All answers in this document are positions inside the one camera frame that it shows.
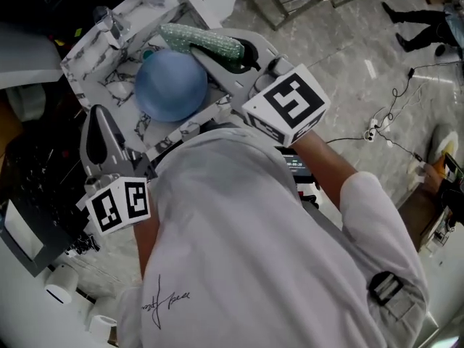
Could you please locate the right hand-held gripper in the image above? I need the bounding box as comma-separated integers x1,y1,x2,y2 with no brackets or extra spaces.
191,29,332,148

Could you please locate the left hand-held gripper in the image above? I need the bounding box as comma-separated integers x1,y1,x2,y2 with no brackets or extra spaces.
75,104,160,237

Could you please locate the green textured sponge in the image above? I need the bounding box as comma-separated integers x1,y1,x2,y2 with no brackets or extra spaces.
157,22,246,74

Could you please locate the blue large plate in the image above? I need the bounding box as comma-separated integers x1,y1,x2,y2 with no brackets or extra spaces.
134,48,209,123

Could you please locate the person's right forearm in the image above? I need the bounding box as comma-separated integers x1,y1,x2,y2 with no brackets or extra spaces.
289,125,360,228

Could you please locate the person's left forearm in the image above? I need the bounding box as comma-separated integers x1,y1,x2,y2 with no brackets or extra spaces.
133,208,162,289

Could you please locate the black marble vanity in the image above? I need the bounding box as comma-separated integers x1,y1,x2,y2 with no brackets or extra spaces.
0,121,95,278

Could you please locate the white rounded ceramic fixture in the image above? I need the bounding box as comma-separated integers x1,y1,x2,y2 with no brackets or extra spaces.
6,83,48,123

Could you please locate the white marble sink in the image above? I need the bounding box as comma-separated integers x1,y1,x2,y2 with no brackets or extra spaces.
59,0,233,159

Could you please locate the black tablet screen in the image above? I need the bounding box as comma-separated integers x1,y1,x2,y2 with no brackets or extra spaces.
275,145,313,184

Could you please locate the white rectangular inset basin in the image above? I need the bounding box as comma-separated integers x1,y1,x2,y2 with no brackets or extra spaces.
0,199,45,264

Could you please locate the white ceramic basin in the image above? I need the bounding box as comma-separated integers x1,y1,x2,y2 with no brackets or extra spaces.
0,23,63,90

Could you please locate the chrome faucet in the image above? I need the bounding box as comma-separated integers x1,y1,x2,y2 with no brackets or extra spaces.
92,5,130,49

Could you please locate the white slotted dispenser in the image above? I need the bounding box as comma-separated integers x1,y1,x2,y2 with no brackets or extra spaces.
43,264,80,306

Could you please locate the white power strip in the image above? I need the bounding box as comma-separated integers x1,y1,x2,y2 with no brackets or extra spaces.
363,117,380,141

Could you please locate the person's white shirt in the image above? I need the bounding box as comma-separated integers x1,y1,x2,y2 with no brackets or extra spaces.
115,121,431,348

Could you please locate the white ceramic toilet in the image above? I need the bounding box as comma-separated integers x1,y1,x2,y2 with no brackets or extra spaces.
409,123,460,175

